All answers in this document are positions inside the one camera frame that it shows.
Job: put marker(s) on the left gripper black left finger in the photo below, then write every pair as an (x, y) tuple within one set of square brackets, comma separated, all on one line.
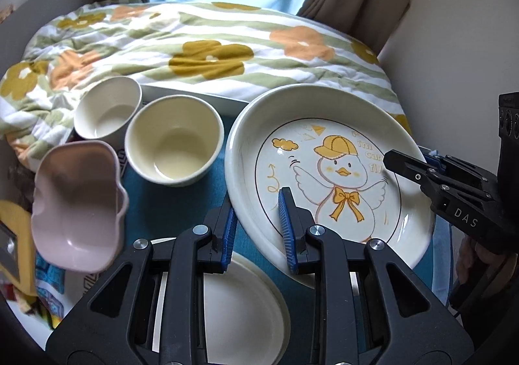
[(203, 249)]

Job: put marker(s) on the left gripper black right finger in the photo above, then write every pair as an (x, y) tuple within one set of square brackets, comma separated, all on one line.
[(312, 249)]

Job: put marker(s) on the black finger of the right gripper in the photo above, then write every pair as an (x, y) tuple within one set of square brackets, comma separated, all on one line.
[(461, 174), (419, 172)]

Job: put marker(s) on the plain white plate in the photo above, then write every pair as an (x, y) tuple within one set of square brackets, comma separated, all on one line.
[(246, 317)]

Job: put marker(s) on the white duck cartoon plate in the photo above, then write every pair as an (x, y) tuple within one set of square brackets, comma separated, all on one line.
[(287, 105)]

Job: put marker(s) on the cream yellow bowl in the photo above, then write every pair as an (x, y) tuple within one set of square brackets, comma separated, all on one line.
[(174, 140)]

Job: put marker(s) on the pink irregular bowl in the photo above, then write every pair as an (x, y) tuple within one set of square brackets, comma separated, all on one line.
[(79, 206)]

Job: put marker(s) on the white cream bowl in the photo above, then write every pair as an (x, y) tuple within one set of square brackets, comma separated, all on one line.
[(105, 112)]

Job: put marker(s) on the blue patterned tablecloth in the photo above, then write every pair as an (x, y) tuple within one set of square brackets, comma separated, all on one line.
[(194, 202)]

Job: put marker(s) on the floral striped quilt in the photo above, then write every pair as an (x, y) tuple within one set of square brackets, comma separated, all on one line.
[(215, 48)]

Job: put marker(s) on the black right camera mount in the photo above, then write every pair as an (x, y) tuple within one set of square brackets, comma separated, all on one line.
[(509, 157)]

